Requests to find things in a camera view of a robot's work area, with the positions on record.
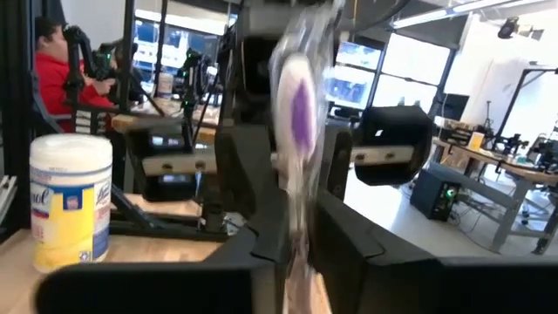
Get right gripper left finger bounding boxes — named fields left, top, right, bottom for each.
left=33, top=189, right=292, bottom=314

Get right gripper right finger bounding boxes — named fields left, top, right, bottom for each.
left=310, top=189, right=558, bottom=314

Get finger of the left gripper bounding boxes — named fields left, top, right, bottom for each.
left=324, top=106, right=433, bottom=200
left=126, top=124, right=280, bottom=219

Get purple white toothbrush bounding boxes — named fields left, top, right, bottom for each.
left=268, top=0, right=345, bottom=314

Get wooden table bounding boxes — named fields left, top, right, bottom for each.
left=111, top=98, right=221, bottom=147

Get black monitor on stand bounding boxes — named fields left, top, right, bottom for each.
left=438, top=92, right=471, bottom=123

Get black computer tower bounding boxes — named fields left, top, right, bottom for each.
left=409, top=168, right=462, bottom=222

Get small yellow white canister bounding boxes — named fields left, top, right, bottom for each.
left=468, top=131, right=486, bottom=152

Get yellow Lysol wipes canister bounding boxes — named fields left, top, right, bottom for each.
left=29, top=133, right=113, bottom=274

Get wooden workbench grey legs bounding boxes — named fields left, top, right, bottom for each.
left=429, top=134, right=558, bottom=256

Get person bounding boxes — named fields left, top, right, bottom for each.
left=33, top=16, right=119, bottom=134

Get black ceiling spotlight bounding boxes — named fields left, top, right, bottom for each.
left=497, top=17, right=521, bottom=40

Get black gantry frame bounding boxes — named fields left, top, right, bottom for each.
left=494, top=67, right=558, bottom=145

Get black aluminium table frame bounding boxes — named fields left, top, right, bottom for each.
left=0, top=0, right=230, bottom=243

